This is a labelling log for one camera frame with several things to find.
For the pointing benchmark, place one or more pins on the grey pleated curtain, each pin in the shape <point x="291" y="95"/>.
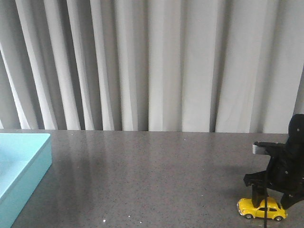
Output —
<point x="227" y="66"/>

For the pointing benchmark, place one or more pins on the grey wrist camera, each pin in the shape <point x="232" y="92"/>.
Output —
<point x="260" y="148"/>

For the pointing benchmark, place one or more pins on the yellow toy beetle car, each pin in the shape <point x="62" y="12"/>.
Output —
<point x="274" y="209"/>

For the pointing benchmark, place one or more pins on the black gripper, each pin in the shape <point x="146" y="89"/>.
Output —
<point x="285" y="170"/>

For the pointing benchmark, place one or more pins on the light blue box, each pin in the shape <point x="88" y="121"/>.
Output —
<point x="24" y="160"/>

